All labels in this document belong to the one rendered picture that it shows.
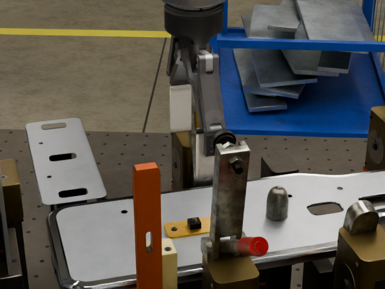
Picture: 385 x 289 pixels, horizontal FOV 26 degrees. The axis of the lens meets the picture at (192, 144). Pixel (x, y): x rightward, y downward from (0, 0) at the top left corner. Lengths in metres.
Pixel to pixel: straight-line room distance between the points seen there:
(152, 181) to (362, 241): 0.29
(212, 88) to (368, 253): 0.28
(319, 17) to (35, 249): 2.12
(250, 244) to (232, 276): 0.12
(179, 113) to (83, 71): 3.18
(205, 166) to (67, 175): 0.34
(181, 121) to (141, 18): 3.94
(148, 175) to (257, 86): 2.52
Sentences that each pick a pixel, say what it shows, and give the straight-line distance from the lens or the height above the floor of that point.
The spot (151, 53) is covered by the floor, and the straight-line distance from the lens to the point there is 4.57.
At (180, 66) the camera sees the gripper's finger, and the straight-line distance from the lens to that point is 1.12.
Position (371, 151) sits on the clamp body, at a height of 0.97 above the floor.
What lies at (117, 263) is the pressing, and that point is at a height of 1.00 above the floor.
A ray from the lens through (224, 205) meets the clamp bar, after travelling 1.00.
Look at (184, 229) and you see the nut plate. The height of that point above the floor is 1.00.
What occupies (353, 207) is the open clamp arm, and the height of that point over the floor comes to 1.10.
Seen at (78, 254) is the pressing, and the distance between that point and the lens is 1.16.
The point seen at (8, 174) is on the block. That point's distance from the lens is 1.25.
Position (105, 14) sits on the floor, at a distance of 5.19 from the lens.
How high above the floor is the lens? 1.66
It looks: 28 degrees down
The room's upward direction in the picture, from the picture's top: straight up
